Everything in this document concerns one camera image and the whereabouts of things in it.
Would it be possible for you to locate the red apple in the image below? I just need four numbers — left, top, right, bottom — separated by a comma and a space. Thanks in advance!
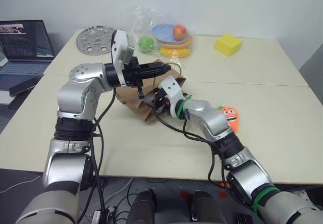
172, 24, 188, 41

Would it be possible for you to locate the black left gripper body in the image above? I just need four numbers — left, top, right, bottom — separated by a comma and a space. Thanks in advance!
123, 56, 146, 99

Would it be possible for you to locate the blue plate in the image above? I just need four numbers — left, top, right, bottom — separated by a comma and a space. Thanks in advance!
151, 23, 190, 44

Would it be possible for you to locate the orange carrot plush toy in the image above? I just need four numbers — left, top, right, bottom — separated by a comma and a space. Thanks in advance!
218, 104, 241, 134

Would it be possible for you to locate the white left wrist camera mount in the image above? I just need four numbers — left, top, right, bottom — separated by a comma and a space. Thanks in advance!
110, 29, 136, 87

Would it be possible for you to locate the yellow banana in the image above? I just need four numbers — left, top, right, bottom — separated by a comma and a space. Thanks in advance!
158, 47, 191, 58

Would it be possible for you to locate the clear plastic bag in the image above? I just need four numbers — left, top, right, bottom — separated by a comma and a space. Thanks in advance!
120, 4, 198, 69

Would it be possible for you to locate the open dark laptop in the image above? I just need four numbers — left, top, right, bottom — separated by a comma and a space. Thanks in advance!
0, 20, 56, 84

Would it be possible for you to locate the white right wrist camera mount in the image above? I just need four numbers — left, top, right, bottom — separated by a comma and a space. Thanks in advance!
158, 76, 187, 118

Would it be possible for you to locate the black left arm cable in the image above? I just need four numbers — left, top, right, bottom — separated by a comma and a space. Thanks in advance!
75, 86, 119, 224

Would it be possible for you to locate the brown paper bag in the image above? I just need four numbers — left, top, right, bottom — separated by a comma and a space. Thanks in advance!
115, 59, 189, 123

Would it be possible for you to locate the yellow cheese plush toy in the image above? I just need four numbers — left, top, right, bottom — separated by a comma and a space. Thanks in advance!
213, 33, 244, 58

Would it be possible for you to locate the round perforated metal disc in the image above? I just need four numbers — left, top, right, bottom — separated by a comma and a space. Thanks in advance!
75, 25, 115, 57

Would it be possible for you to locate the white floor cable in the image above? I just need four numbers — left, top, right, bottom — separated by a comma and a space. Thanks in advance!
0, 175, 41, 193

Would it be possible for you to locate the dark rounded shape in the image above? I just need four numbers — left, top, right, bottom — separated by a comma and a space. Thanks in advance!
125, 189, 156, 224

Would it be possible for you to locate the green wrist zip tie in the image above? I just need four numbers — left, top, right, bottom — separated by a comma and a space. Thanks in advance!
175, 95, 194, 120

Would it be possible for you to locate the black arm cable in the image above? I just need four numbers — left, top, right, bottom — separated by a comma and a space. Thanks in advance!
152, 104, 229, 184
75, 86, 119, 224

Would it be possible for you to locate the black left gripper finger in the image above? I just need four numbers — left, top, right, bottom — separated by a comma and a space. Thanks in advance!
140, 62, 173, 73
140, 70, 170, 81

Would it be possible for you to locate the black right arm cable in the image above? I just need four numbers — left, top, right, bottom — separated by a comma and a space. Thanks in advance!
152, 104, 229, 184

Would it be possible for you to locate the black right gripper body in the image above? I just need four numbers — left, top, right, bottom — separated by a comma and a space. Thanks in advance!
152, 87, 171, 116

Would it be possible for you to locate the orange yellow plate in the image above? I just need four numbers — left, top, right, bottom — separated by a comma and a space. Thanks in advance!
155, 33, 194, 49

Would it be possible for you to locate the green apple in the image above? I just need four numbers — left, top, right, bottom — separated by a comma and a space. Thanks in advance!
138, 35, 155, 53

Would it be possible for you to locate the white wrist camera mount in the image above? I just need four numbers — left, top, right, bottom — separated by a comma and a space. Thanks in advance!
158, 76, 187, 118
110, 29, 136, 87

